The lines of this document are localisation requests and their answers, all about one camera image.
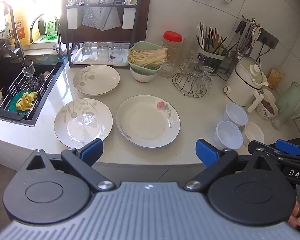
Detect metal wire cup rack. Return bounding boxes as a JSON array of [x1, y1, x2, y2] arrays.
[[172, 59, 213, 98]]

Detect white rose-pattern plate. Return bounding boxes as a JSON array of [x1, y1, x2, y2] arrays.
[[116, 95, 181, 148]]

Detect white drip tray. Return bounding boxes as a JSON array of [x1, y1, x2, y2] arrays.
[[72, 47, 131, 66]]

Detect textured glass cup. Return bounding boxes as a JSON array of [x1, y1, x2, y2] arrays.
[[197, 65, 214, 96], [182, 51, 199, 78]]

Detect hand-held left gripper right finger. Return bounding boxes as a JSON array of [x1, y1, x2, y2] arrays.
[[184, 139, 281, 191]]

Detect white electric cooker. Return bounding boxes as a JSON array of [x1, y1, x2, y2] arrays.
[[223, 56, 269, 114]]

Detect green cloth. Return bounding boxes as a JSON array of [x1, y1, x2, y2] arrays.
[[8, 92, 41, 112]]

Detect clear glass mug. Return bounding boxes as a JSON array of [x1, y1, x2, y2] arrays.
[[270, 113, 287, 131]]

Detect small chrome faucet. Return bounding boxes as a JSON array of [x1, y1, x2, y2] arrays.
[[30, 13, 64, 58]]

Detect white-handled scissors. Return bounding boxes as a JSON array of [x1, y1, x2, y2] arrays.
[[251, 26, 263, 48]]

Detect small white ceramic bowl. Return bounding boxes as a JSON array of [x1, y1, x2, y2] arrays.
[[243, 121, 265, 147]]

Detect white bowl with red base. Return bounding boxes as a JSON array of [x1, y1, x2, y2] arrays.
[[130, 66, 158, 84]]

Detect tall chrome faucet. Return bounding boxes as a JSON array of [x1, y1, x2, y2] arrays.
[[0, 1, 26, 63]]

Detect person's right hand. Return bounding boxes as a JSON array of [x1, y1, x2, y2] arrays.
[[289, 201, 300, 228]]

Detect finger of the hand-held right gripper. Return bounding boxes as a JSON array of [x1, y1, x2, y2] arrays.
[[269, 139, 300, 158], [248, 141, 294, 165]]

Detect black wall socket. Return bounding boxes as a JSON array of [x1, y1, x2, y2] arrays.
[[255, 28, 279, 49]]

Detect yellow packet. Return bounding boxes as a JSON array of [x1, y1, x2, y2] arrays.
[[267, 68, 286, 89]]

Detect black-handled tongs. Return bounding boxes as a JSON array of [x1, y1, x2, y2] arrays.
[[236, 19, 253, 56]]

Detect yellow cloth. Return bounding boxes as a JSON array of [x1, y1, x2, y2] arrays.
[[15, 91, 39, 112]]

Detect black dish rack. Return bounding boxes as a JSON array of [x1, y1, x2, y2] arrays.
[[60, 0, 152, 69]]

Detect black kitchen sink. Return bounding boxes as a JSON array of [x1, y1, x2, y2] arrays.
[[0, 54, 66, 127]]

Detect green detergent bottle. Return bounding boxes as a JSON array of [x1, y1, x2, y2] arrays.
[[43, 14, 59, 41]]

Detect pale green kettle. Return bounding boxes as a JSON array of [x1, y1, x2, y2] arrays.
[[275, 81, 300, 121]]

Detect clear drinking glass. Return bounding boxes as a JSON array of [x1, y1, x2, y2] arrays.
[[81, 42, 94, 62], [110, 43, 123, 63], [97, 42, 109, 63]]

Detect translucent plastic bowl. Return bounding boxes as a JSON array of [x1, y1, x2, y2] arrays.
[[223, 102, 248, 128], [213, 120, 244, 150]]

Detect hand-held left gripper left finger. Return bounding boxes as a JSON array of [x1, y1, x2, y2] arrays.
[[17, 138, 116, 192]]

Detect bundle of dried noodles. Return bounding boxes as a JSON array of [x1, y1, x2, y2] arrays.
[[128, 48, 168, 68]]

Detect white leaf-pattern plate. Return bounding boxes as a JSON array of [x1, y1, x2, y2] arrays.
[[73, 64, 121, 97], [54, 98, 113, 149]]

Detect steel wool scrubber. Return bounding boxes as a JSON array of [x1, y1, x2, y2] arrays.
[[28, 72, 49, 92]]

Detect yellow detergent bottle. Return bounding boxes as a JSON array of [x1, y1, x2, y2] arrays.
[[13, 4, 41, 46]]

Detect bunch of chopsticks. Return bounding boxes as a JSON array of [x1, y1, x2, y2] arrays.
[[196, 21, 228, 56]]

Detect white utensil caddy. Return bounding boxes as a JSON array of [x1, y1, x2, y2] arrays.
[[122, 3, 136, 29], [66, 3, 83, 30]]

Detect green chopstick holder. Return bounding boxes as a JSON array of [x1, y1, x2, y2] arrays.
[[196, 45, 227, 76]]

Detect green colander bowl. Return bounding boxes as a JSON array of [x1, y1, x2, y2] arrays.
[[128, 41, 167, 75]]

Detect black sink drain rack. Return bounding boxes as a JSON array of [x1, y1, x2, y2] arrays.
[[0, 65, 58, 117]]

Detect metal hook rail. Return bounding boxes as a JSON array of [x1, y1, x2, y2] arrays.
[[241, 15, 263, 30]]

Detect brown cutting board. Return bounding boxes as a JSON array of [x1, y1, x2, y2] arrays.
[[61, 0, 152, 44]]

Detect glass jar with red lid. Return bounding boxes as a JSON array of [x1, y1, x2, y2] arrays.
[[160, 31, 185, 79]]

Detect stemmed wine glass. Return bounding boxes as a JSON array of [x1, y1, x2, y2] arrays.
[[21, 60, 37, 83]]

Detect floral ceramic mug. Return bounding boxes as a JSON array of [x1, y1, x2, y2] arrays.
[[256, 88, 279, 119]]

